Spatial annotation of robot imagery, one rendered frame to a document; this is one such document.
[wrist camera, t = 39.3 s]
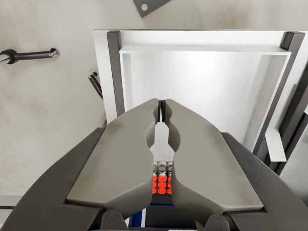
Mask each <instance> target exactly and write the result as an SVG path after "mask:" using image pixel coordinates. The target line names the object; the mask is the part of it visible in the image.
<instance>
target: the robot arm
mask: <svg viewBox="0 0 308 231"><path fill-rule="evenodd" d="M160 110H161V115H162V122H164V123H165V124H166V125H167V127H168V128H169V136H168V144H169V145H170V146H171V148H172V149H173V150H174V152H175V154H174V156H173V163H172V171H171V179H170V186H171V195H172V202H173V204H174V206H175V207H176V208H177V209H178V210H180V211H181V212H183V213H185V214H186V215H188V216H189V217H191V218H193V219H194V220H195V222H196V226H197V230H198V231H308V207H307V206H306V204H305V203H304V202H303V201H302V200H301V199H300V198H299V197H298V195H297V194H296V193H295V192H294V191H293V190H292V189H291V188H290V187H289V186H288V185H287V184H286V183H285V182H284V181H283V180H282V179H281V178H280V177H279V176H278V175H277V174H276V173H275V172H273V171H272V170H271V169H270V168H269V167H268V166H267V165H266V164H265V163H263V162H262V161H261V160H260V159H259V158H258V157H256V156H255V155H254V154H253V153H252V152H250V151H249V150H248V149H247V148H246V147H245V146H243V145H242V144H241V143H240V142H239V141H238V140H236V139H235V138H234V137H233V136H232V135H231V134H230V133H229V132H221V131H220V130H219V129H218V128H216V127H215V126H214V125H213V124H212V123H211V122H209V121H208V120H206V119H205V118H204V117H202V116H201V115H199V114H198V113H196V112H194V111H192V110H190V109H189V108H187V107H185V106H183V105H181V104H180V103H178V102H176V101H174V100H172V99H165V100H160V99H156V98H153V99H150V100H148V101H146V102H144V103H142V104H140V105H138V106H136V107H134V108H132V109H130V110H128V111H126V112H125V113H123V114H121V115H120V116H118V117H117V118H115V119H114V120H113V121H112V122H110V123H109V124H108V125H107V126H105V127H104V128H102V127H98V128H97V129H95V130H94V131H93V132H92V133H90V134H89V135H88V136H87V137H85V138H84V139H83V140H82V141H81V142H80V143H79V144H77V145H76V146H75V147H74V148H72V149H71V150H70V151H69V152H67V153H66V154H65V155H64V156H63V157H61V158H60V159H59V160H58V161H56V162H55V163H54V164H53V165H52V166H51V167H50V168H49V169H48V170H47V171H45V172H44V173H43V174H42V175H41V176H40V177H39V178H38V179H37V180H36V182H35V183H34V184H33V185H32V186H31V187H30V188H29V189H28V190H27V191H26V193H25V194H24V195H23V197H22V198H21V199H20V200H19V202H18V203H17V205H16V206H15V207H14V209H13V210H12V212H11V213H10V215H9V216H8V218H7V219H6V221H5V222H4V224H3V226H2V227H1V229H0V231H130V230H129V229H128V227H127V225H126V223H125V220H126V219H127V218H129V217H131V216H133V215H134V214H136V213H138V212H140V211H141V210H143V209H145V208H147V207H148V206H149V205H150V203H151V200H152V188H153V170H154V155H153V153H152V152H151V151H150V148H151V147H152V145H153V144H154V137H155V125H156V124H157V123H158V122H160Z"/></svg>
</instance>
